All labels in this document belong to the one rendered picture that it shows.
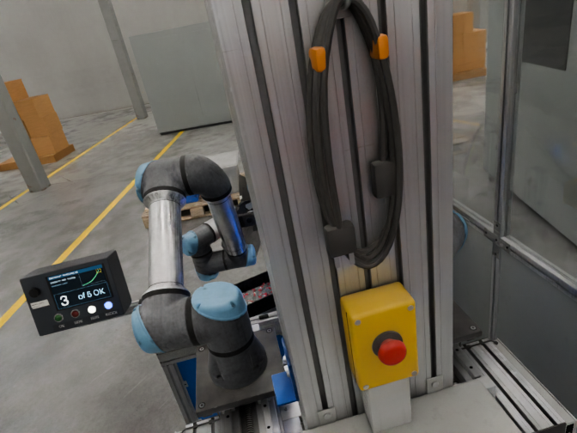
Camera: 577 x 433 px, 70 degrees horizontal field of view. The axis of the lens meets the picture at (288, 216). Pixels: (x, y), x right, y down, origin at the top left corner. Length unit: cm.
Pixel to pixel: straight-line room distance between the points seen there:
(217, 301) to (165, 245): 23
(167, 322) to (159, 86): 826
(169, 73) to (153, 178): 785
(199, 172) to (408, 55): 79
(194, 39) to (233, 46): 837
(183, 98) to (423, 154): 857
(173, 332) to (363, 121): 69
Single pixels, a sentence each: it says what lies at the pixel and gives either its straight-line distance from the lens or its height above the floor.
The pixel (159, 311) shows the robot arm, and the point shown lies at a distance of 102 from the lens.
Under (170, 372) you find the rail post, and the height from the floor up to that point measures 74.
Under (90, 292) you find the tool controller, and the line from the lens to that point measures 141.
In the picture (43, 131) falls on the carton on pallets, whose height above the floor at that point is 61.
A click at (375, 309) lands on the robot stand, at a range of 54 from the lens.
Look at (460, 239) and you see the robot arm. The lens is 118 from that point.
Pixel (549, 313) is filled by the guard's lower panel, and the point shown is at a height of 85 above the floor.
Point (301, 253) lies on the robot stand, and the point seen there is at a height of 154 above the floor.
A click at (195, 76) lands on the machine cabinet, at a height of 104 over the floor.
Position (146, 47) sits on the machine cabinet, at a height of 171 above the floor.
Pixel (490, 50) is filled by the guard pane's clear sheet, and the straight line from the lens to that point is 151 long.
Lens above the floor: 181
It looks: 26 degrees down
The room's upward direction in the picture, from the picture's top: 11 degrees counter-clockwise
